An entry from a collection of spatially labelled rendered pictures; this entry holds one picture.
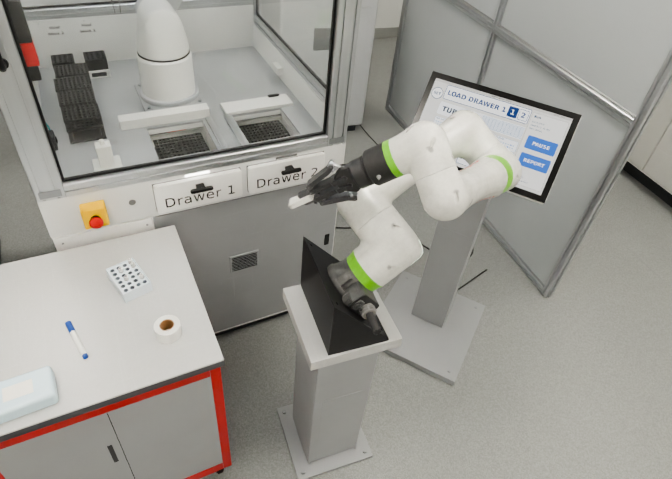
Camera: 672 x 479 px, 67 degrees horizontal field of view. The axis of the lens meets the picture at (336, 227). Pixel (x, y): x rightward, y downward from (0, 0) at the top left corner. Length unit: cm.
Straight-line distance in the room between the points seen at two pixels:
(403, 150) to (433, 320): 144
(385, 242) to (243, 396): 114
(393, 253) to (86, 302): 89
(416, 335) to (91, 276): 144
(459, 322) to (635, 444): 85
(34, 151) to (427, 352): 173
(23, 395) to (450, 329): 177
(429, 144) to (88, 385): 102
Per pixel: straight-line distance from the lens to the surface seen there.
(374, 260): 137
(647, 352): 296
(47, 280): 176
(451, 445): 227
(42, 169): 167
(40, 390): 146
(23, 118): 159
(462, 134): 156
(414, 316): 253
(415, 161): 117
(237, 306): 227
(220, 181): 177
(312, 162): 186
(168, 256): 172
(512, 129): 185
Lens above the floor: 196
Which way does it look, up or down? 42 degrees down
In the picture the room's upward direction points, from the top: 7 degrees clockwise
